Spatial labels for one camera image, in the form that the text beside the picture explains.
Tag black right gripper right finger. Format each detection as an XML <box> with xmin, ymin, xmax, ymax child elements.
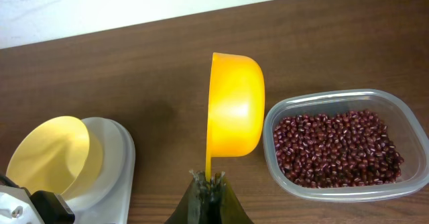
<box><xmin>210</xmin><ymin>172</ymin><xmax>253</xmax><ymax>224</ymax></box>

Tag white digital kitchen scale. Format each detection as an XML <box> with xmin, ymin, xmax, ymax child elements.
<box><xmin>67</xmin><ymin>117</ymin><xmax>135</xmax><ymax>224</ymax></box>

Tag yellow plastic measuring scoop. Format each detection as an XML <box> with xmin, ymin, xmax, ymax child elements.
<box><xmin>205</xmin><ymin>52</ymin><xmax>265</xmax><ymax>180</ymax></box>

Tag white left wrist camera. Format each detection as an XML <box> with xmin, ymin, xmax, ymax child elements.
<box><xmin>0</xmin><ymin>172</ymin><xmax>76</xmax><ymax>224</ymax></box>

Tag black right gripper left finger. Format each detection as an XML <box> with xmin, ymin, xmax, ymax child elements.
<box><xmin>166</xmin><ymin>170</ymin><xmax>206</xmax><ymax>224</ymax></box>

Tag yellow plastic bowl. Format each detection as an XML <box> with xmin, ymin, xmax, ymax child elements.
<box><xmin>6</xmin><ymin>116</ymin><xmax>103</xmax><ymax>200</ymax></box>

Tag clear plastic food container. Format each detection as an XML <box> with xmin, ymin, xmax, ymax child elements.
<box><xmin>263</xmin><ymin>89</ymin><xmax>428</xmax><ymax>203</ymax></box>

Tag red adzuki beans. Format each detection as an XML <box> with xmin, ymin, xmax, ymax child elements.
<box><xmin>272</xmin><ymin>110</ymin><xmax>404</xmax><ymax>188</ymax></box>

